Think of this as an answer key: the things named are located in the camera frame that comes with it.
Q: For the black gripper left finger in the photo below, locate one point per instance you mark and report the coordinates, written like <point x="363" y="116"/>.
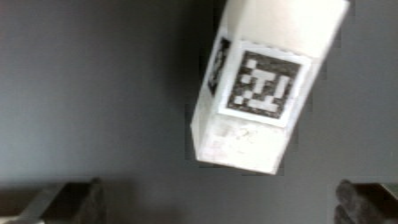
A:
<point x="68" y="204"/>

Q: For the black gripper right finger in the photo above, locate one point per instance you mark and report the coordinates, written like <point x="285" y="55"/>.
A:
<point x="366" y="203"/>

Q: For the white leg with tag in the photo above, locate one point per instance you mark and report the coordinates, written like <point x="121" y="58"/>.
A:
<point x="270" y="47"/>

